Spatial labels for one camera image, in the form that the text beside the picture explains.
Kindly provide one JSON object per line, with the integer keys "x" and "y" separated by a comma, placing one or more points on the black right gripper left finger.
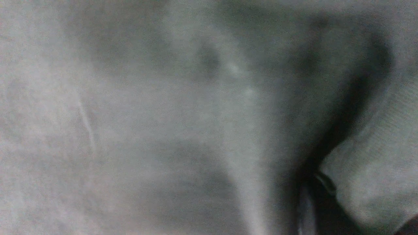
{"x": 318, "y": 212}

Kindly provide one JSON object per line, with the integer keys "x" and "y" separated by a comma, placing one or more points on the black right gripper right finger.
{"x": 410, "y": 227}

